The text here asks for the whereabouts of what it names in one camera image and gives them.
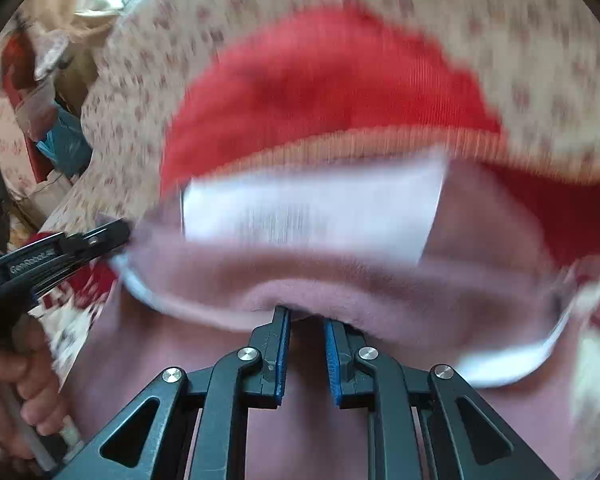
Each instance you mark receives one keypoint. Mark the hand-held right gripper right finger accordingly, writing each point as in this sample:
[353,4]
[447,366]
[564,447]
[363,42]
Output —
[336,365]

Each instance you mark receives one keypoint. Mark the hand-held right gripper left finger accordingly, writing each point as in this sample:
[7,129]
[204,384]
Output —
[275,360]

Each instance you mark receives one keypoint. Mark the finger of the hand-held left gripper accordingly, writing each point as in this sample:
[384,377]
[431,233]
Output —
[97,241]

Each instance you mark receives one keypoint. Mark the pink long-sleeve shirt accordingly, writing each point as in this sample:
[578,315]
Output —
[330,280]

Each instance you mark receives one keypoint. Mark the person's left hand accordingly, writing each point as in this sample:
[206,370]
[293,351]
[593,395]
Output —
[30,385]

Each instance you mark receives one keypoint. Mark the blue plastic bag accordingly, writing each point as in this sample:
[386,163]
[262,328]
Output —
[67,140]

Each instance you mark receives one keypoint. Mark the beige curtain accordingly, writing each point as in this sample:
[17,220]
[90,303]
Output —
[80,5]

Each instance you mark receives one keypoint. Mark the red ruffled pillow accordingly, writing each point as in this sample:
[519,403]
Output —
[305,85]

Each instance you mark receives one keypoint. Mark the red and white floral blanket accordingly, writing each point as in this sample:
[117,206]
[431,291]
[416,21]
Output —
[580,210]

